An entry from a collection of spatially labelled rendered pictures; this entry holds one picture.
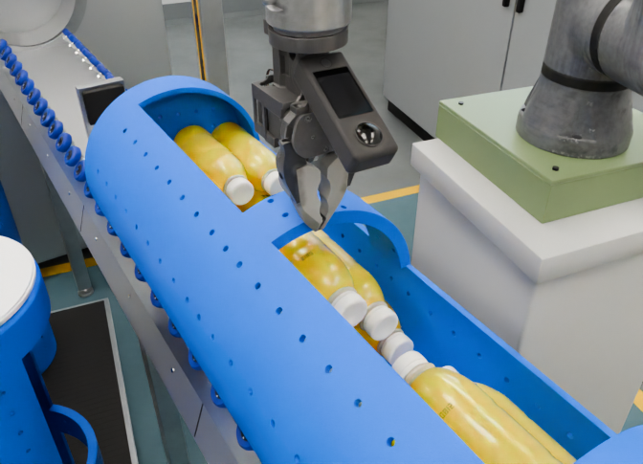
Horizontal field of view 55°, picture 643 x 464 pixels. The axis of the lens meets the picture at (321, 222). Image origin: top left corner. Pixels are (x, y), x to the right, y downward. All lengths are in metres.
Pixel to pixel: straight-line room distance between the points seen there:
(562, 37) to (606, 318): 0.40
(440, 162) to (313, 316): 0.45
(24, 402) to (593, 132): 0.86
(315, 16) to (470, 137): 0.45
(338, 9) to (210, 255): 0.30
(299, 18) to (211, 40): 1.14
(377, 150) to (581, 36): 0.38
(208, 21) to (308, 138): 1.10
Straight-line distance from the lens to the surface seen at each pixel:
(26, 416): 1.03
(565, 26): 0.85
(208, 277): 0.68
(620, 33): 0.78
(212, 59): 1.68
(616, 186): 0.90
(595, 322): 0.97
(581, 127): 0.88
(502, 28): 2.79
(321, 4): 0.54
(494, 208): 0.86
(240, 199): 0.93
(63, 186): 1.52
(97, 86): 1.46
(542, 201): 0.83
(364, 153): 0.51
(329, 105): 0.54
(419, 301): 0.80
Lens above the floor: 1.61
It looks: 35 degrees down
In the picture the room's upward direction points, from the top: straight up
